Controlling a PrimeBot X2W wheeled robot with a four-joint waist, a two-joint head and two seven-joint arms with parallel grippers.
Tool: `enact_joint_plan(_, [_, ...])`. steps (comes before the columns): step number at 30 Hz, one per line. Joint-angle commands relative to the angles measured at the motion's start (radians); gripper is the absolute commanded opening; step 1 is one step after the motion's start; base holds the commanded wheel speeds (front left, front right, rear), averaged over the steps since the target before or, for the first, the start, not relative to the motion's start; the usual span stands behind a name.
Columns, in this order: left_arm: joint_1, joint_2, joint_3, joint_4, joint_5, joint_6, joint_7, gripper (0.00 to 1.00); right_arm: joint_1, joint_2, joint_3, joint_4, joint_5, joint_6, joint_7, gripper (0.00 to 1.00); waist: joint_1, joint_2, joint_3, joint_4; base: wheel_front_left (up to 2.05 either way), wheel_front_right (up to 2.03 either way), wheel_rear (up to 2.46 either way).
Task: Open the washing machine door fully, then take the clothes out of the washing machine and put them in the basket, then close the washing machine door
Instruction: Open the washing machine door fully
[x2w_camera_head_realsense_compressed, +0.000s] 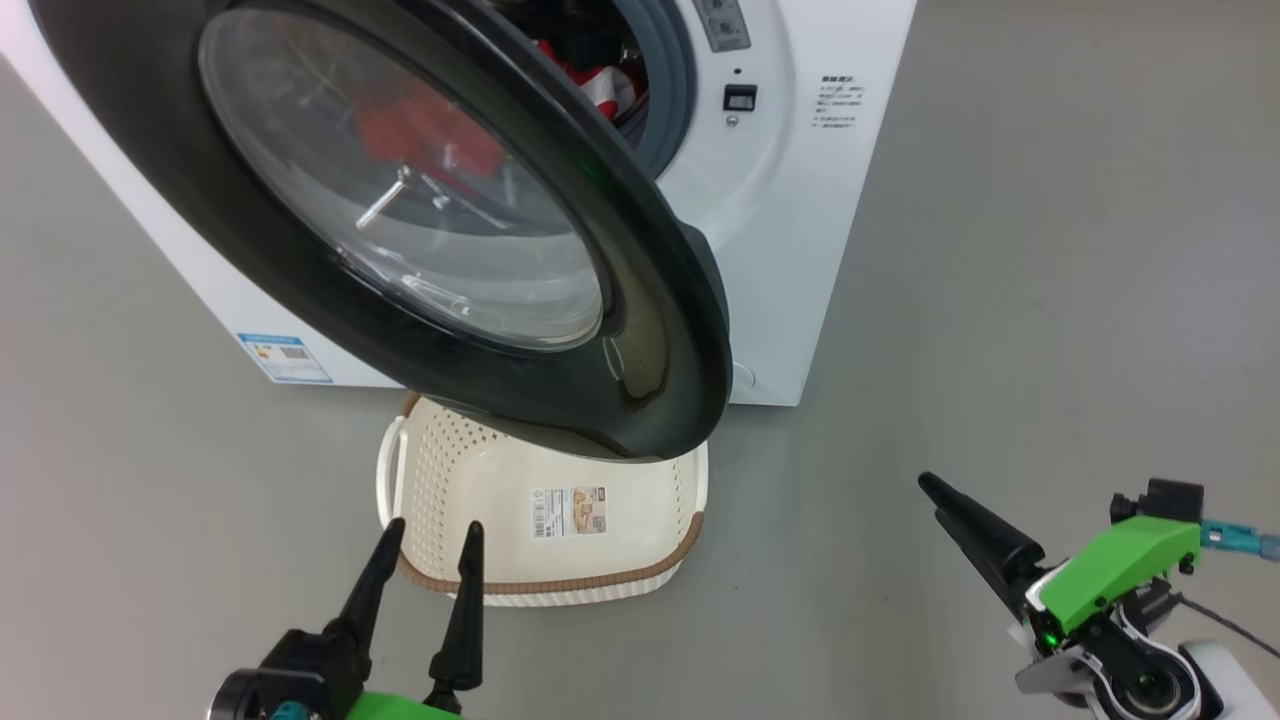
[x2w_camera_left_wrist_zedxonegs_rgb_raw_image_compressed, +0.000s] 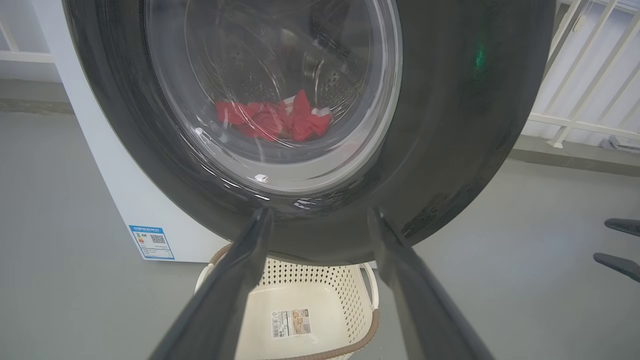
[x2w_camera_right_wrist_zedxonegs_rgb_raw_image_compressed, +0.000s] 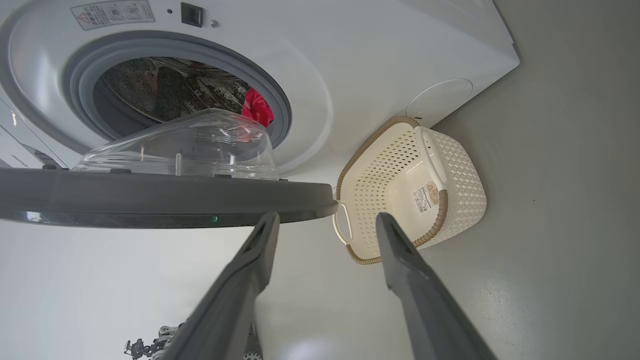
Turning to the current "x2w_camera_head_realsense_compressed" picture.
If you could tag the cream perforated laundry basket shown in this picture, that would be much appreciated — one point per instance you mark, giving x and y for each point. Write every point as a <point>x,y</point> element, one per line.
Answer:
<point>480,500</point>

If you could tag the red and white garment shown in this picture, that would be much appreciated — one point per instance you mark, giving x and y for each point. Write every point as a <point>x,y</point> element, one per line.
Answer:
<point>598,88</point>

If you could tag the blue energy label sticker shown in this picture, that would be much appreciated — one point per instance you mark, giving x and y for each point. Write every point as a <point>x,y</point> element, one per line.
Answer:
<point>285,358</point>

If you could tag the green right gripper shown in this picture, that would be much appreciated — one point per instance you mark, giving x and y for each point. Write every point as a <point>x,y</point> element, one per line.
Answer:
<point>1110,570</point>

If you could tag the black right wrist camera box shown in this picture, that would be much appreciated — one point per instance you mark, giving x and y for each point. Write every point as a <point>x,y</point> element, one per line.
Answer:
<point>1165,498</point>

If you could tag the grey warning sticker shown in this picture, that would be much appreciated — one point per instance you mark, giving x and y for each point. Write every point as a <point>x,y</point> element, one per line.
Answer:
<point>722,22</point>

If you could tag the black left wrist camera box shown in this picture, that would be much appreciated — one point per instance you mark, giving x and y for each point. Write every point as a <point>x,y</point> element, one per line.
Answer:
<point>295,670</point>

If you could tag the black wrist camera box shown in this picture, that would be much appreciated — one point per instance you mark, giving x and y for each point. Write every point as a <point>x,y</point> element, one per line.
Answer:
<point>1165,498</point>
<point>295,670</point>

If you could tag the grey rubber door gasket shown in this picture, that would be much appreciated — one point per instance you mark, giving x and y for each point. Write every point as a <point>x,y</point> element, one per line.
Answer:
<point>672,90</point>

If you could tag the paper product label sticker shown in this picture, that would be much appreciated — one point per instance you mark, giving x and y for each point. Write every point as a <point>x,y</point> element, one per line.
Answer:
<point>568,512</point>

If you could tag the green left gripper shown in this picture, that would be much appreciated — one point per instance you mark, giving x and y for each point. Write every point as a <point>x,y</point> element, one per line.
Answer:
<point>400,708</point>

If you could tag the printed text label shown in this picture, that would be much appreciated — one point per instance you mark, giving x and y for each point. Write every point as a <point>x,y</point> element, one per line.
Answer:
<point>838,100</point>

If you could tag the black round glass washer door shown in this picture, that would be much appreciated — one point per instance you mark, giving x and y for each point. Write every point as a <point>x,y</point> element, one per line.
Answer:
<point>650,300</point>

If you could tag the black door latch socket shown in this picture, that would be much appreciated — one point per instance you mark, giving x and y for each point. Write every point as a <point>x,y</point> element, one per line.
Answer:
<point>740,97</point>

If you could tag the white front-load washing machine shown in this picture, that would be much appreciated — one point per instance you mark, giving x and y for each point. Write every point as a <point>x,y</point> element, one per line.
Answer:
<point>800,250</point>

